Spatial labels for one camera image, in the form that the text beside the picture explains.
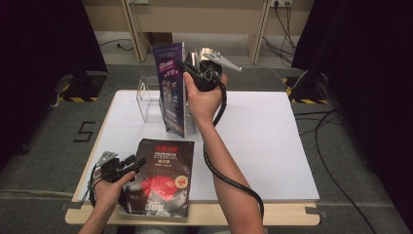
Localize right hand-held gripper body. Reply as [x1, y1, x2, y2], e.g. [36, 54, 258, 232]
[189, 48, 243, 93]

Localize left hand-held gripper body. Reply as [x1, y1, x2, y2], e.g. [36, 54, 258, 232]
[95, 150, 131, 183]

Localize white picture-grid magazine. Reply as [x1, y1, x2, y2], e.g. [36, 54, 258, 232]
[186, 47, 217, 134]

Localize black and red magazine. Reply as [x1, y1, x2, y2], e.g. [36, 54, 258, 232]
[118, 137, 196, 218]

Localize purple magazine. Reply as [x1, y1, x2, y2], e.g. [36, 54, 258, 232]
[151, 42, 188, 139]

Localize clear acrylic book rack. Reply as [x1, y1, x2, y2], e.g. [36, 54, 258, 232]
[135, 75, 203, 133]

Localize person's left hand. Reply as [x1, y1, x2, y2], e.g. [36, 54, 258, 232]
[93, 170, 137, 213]

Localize person's right hand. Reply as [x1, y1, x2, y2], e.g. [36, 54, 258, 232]
[182, 71, 229, 127]

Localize beige wooden desk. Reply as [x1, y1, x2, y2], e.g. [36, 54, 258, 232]
[81, 0, 315, 64]

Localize person's left leg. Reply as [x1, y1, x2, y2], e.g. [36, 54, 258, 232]
[134, 226, 189, 234]

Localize person's leg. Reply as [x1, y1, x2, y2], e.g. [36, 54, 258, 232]
[134, 226, 189, 234]
[198, 226, 223, 234]

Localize hazard-striped stand base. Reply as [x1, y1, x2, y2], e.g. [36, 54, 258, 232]
[57, 71, 108, 103]
[282, 72, 329, 105]

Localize white table sheet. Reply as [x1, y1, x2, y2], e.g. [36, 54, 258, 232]
[77, 90, 320, 203]

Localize person's right leg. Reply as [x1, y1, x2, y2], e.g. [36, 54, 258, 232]
[198, 226, 223, 234]

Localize black curtain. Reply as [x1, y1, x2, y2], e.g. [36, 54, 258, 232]
[291, 0, 413, 228]
[0, 0, 108, 170]

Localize wooden table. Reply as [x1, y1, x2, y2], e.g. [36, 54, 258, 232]
[64, 90, 320, 227]

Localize left hand-held gripper cable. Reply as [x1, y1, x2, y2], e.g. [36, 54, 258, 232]
[85, 163, 105, 209]

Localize hand-held gripper cable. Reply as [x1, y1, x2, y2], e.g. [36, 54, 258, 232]
[203, 81, 265, 222]
[85, 163, 105, 209]

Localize thin white floor cable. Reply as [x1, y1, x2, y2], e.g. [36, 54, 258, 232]
[139, 32, 308, 91]

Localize short black floor cable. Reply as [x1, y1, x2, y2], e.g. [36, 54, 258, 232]
[98, 38, 134, 52]

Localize right hand-held gripper cable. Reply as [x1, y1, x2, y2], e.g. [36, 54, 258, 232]
[203, 81, 265, 222]

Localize black wall socket cables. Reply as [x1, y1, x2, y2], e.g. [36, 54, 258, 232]
[262, 1, 298, 66]

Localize long black floor cable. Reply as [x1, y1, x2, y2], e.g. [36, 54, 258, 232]
[295, 108, 378, 234]

